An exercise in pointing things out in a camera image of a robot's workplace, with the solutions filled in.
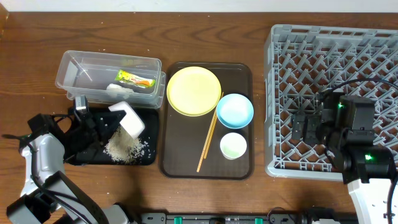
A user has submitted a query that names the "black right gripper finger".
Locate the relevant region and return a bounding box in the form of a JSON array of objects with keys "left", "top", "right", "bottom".
[
  {"left": 303, "top": 114, "right": 320, "bottom": 145},
  {"left": 292, "top": 111, "right": 305, "bottom": 140}
]

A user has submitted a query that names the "pink white bowl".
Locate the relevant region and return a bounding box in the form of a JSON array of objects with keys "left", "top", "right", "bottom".
[{"left": 108, "top": 101, "right": 145, "bottom": 139}]

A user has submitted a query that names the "pile of rice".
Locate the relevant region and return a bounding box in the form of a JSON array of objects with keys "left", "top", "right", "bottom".
[{"left": 103, "top": 126, "right": 149, "bottom": 164}]

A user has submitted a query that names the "white tissue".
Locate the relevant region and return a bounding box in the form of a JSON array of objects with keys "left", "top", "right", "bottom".
[{"left": 106, "top": 83, "right": 134, "bottom": 98}]

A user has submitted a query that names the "green orange snack wrapper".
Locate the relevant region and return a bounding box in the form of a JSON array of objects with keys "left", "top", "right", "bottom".
[{"left": 114, "top": 70, "right": 155, "bottom": 88}]

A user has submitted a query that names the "light blue bowl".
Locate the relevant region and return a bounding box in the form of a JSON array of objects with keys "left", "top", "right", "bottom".
[{"left": 216, "top": 93, "right": 254, "bottom": 129}]

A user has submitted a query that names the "white green cup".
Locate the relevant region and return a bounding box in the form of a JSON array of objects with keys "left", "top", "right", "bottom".
[{"left": 220, "top": 133, "right": 248, "bottom": 160}]

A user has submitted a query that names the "wooden chopstick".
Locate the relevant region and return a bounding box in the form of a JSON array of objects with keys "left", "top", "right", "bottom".
[
  {"left": 196, "top": 109, "right": 217, "bottom": 172},
  {"left": 203, "top": 110, "right": 217, "bottom": 159}
]

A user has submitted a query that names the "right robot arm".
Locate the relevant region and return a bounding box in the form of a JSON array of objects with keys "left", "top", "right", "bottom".
[{"left": 292, "top": 91, "right": 397, "bottom": 223}]

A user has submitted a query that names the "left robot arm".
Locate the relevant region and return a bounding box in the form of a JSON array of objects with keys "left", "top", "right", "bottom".
[{"left": 4, "top": 109, "right": 135, "bottom": 223}]

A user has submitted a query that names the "black plastic waste tray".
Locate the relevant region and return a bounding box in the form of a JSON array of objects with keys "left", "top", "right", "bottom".
[{"left": 68, "top": 108, "right": 159, "bottom": 166}]

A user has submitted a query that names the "clear plastic waste bin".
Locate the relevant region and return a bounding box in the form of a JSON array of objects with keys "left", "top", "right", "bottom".
[{"left": 55, "top": 50, "right": 166, "bottom": 109}]

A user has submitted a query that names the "grey dishwasher rack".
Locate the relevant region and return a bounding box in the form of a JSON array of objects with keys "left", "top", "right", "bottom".
[{"left": 264, "top": 24, "right": 397, "bottom": 181}]

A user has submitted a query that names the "yellow plate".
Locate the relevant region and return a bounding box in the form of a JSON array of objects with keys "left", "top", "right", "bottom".
[{"left": 167, "top": 66, "right": 221, "bottom": 116}]

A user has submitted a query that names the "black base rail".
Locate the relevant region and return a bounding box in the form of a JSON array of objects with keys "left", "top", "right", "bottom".
[{"left": 139, "top": 211, "right": 358, "bottom": 224}]

